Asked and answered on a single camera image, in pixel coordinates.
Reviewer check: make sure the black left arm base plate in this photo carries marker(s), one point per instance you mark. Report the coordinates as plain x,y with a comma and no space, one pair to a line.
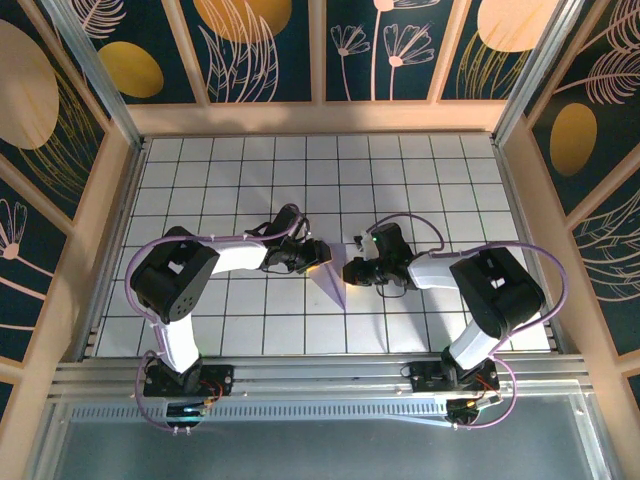
220,380

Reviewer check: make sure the light purple paper sheet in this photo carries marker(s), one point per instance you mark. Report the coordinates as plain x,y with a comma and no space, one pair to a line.
332,280

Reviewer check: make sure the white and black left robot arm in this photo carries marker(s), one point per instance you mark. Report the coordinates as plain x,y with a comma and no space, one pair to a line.
240,257

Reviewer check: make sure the teal wall panel yellow oval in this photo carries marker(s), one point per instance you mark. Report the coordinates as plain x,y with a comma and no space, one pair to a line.
615,150
165,30

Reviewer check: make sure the teal wall panel orange circle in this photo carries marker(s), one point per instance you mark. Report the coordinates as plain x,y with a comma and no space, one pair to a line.
295,60

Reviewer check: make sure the aluminium frame post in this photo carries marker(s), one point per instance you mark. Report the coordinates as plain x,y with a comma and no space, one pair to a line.
534,75
104,85

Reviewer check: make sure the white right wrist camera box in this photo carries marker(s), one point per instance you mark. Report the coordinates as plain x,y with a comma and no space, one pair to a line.
370,247

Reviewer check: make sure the aluminium side rail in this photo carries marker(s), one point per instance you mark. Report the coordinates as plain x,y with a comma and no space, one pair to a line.
114,250
517,200

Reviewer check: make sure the teal wall panel pink flowers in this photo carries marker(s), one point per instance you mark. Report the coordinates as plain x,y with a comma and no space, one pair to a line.
415,85

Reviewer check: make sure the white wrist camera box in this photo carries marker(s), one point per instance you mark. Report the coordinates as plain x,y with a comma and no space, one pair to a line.
370,247
306,231

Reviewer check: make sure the teal wall panel leaf outlines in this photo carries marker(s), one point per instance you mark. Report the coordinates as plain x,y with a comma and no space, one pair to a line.
620,310

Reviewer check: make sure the teal wall panel white flower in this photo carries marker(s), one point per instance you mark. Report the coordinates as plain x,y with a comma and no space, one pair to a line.
30,310

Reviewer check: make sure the teal wall panel cream disc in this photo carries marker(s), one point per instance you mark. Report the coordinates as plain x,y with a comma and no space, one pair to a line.
30,165

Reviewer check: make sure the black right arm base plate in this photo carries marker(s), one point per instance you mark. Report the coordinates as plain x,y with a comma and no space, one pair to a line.
425,377

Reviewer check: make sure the grey metal sheet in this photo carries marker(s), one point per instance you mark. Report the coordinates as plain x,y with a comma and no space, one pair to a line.
320,450

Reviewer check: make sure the aluminium mounting rail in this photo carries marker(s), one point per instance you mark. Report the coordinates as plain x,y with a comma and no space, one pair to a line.
320,372

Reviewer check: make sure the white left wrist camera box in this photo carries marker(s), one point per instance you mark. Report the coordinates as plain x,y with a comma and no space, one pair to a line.
306,231

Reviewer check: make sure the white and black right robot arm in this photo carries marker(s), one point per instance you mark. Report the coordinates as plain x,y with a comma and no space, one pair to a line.
432,270

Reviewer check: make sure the teal wall panel cream circle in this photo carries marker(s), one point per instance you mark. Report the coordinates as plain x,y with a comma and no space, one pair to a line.
465,30

